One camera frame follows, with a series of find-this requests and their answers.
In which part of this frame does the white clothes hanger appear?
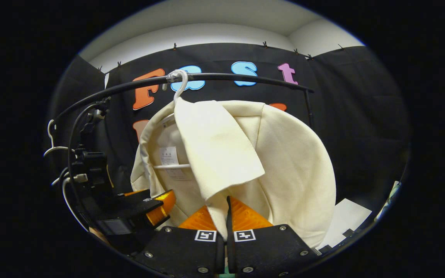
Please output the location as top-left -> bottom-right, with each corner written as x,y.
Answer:
152,69 -> 191,170
44,120 -> 70,157

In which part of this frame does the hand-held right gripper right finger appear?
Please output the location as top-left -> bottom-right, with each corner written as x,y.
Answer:
226,196 -> 319,278

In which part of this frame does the white electronic device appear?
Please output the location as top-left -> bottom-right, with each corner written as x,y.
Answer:
375,181 -> 401,221

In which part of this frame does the white paper sheet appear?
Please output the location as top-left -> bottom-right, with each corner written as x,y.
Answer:
317,198 -> 373,249

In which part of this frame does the black backdrop cloth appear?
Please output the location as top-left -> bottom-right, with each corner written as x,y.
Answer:
49,42 -> 411,247

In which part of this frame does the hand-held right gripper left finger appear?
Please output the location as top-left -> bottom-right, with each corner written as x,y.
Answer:
134,205 -> 226,278

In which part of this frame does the white cable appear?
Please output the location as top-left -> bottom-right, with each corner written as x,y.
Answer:
61,175 -> 90,232

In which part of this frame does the black clothes rack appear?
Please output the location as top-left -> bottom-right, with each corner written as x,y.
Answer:
51,73 -> 316,128

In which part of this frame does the cream shirt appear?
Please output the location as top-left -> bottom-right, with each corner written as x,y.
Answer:
130,97 -> 337,248

